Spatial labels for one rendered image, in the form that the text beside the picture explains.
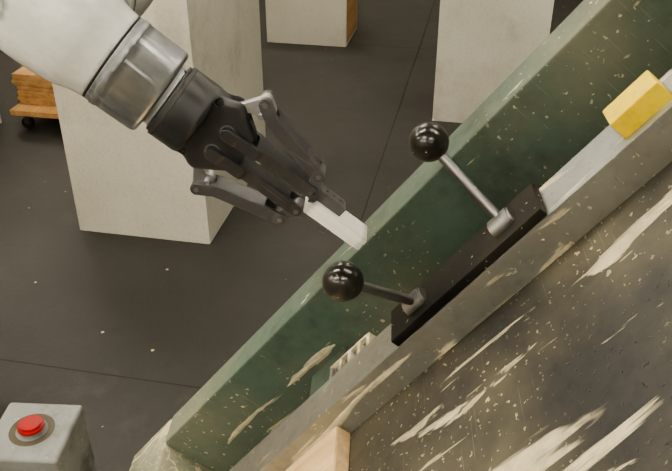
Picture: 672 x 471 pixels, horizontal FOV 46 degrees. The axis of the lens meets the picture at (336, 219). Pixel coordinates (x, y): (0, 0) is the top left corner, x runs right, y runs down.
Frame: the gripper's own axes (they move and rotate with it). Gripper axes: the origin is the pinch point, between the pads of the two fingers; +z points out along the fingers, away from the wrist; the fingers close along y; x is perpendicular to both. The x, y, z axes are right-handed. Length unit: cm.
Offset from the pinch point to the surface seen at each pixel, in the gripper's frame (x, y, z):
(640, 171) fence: 7.0, -24.0, 14.3
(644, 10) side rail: -17.0, -32.8, 14.3
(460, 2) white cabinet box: -351, 29, 82
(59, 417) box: -20, 66, -4
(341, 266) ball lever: 9.8, -1.4, 0.2
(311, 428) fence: 7.0, 18.5, 12.0
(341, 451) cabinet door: 10.2, 16.2, 14.5
